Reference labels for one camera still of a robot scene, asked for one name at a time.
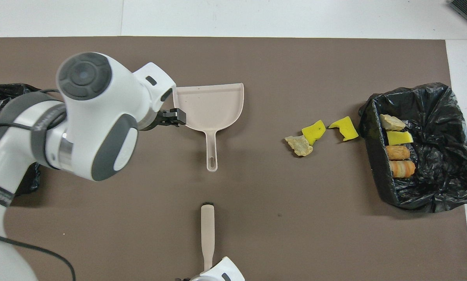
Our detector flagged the yellow sponge piece dark speck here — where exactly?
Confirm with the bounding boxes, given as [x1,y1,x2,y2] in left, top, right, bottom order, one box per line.
[301,120,326,146]

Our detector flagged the brown bread roll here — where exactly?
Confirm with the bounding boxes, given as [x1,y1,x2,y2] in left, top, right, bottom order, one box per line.
[386,145,411,160]

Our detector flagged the brown table mat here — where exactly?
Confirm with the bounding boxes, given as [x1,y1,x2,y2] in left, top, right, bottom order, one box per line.
[0,37,467,281]

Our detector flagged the pale tan bread chunk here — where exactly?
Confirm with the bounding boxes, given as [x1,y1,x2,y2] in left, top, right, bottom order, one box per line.
[379,114,406,131]

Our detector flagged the notched yellow sponge piece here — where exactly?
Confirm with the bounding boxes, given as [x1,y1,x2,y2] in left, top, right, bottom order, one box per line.
[328,116,359,142]

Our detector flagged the beige brush black bristles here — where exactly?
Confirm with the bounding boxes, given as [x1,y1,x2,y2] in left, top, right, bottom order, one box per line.
[201,202,215,272]

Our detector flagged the orange striped croissant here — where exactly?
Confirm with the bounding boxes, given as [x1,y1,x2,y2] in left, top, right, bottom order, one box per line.
[389,160,416,178]

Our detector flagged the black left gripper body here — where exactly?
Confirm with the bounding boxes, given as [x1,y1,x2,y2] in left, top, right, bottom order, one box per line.
[139,110,168,130]

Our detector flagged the pale crumpled trash piece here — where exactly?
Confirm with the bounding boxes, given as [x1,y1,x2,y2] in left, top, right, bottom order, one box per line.
[285,135,314,157]

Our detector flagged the black bag lined bin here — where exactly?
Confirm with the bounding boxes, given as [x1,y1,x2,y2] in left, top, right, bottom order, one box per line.
[358,83,467,213]

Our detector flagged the small yellow sponge wedge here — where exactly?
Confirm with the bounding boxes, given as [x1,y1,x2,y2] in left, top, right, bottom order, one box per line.
[386,131,414,146]

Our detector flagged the beige plastic dustpan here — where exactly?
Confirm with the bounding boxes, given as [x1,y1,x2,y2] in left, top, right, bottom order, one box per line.
[172,82,244,173]

